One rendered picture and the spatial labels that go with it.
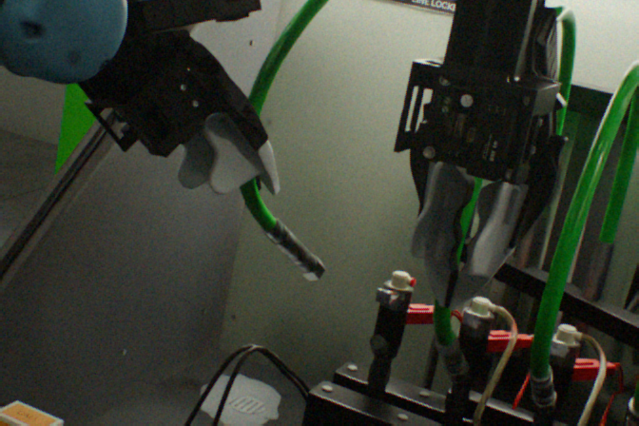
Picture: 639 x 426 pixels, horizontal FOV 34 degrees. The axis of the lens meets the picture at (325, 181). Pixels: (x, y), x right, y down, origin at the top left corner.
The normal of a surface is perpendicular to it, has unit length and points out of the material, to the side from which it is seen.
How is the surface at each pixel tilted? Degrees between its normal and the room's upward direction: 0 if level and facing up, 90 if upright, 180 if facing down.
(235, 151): 75
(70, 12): 90
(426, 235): 86
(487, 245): 93
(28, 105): 90
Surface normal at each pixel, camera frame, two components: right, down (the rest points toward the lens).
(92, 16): 0.77, 0.29
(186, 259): 0.90, 0.26
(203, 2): 0.60, 0.09
